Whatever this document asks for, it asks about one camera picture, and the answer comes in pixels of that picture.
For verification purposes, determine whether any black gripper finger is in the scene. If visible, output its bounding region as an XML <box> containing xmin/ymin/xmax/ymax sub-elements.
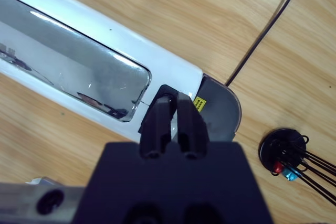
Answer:
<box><xmin>176</xmin><ymin>92</ymin><xmax>210</xmax><ymax>159</ymax></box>
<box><xmin>138</xmin><ymin>94</ymin><xmax>175</xmax><ymax>159</ymax></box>

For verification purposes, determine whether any silver coffee machine lever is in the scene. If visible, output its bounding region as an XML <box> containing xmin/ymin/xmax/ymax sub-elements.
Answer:
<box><xmin>0</xmin><ymin>0</ymin><xmax>152</xmax><ymax>123</ymax></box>

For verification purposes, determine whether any white coffee machine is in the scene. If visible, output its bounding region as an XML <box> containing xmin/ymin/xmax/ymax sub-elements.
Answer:
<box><xmin>0</xmin><ymin>0</ymin><xmax>204</xmax><ymax>143</ymax></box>

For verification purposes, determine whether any blue coffee capsule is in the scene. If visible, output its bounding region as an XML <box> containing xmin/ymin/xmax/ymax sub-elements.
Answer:
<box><xmin>282</xmin><ymin>167</ymin><xmax>301</xmax><ymax>182</ymax></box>

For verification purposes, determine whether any yellow warning sticker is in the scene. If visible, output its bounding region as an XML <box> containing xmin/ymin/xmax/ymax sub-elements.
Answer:
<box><xmin>193</xmin><ymin>97</ymin><xmax>206</xmax><ymax>111</ymax></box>

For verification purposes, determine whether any black capsule holder with rods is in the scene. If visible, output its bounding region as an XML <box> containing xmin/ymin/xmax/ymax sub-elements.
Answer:
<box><xmin>258</xmin><ymin>129</ymin><xmax>336</xmax><ymax>206</ymax></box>

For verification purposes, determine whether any black power cable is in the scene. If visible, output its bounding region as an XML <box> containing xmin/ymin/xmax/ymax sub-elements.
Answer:
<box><xmin>225</xmin><ymin>0</ymin><xmax>308</xmax><ymax>87</ymax></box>

